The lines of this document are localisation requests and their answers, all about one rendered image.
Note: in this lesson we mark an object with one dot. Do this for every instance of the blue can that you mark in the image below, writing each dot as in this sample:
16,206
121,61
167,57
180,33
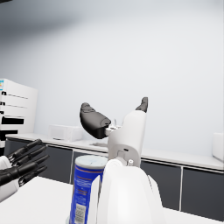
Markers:
84,186

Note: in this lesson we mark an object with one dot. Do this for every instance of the white microwave oven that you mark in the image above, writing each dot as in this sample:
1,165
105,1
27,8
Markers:
65,132

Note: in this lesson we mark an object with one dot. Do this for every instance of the white drawer cabinet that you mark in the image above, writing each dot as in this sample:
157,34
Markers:
14,112

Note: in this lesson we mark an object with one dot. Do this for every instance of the kitchen counter with dark cabinets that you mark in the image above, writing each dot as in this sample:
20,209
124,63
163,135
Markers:
178,172

